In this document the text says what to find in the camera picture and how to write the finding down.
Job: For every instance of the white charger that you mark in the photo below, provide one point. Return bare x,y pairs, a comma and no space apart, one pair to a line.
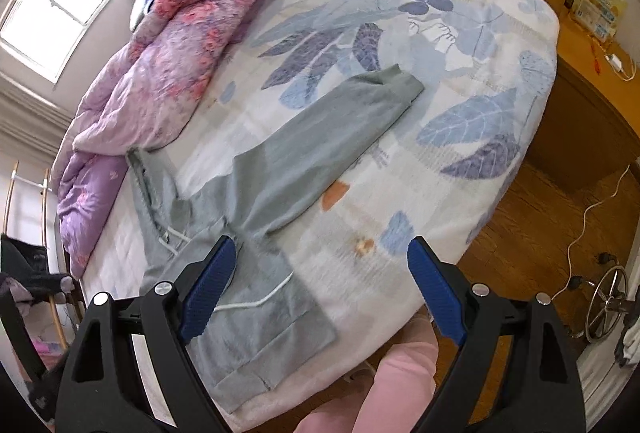
613,61

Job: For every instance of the wooden nightstand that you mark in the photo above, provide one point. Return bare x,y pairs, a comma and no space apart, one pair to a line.
575,113

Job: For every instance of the dark clothes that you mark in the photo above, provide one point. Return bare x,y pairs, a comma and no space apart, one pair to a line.
25,263

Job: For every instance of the person's pink pants legs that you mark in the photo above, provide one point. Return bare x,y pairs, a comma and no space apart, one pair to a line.
400,373

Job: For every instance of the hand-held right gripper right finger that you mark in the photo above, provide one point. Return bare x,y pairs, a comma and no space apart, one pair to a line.
435,293

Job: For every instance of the wooden clothes rack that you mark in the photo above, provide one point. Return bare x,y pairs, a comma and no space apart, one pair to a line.
44,203

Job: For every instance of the grey hoodie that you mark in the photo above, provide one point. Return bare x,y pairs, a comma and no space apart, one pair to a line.
280,163

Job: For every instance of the yellow box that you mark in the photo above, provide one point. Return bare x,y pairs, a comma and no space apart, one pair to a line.
597,3

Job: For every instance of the bed with leaf print sheet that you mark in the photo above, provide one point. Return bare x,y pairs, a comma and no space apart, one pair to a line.
450,78

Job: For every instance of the purple floral quilt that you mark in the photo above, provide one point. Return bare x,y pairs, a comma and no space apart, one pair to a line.
190,43

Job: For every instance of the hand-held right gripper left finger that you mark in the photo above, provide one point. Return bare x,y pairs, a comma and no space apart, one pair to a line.
210,288

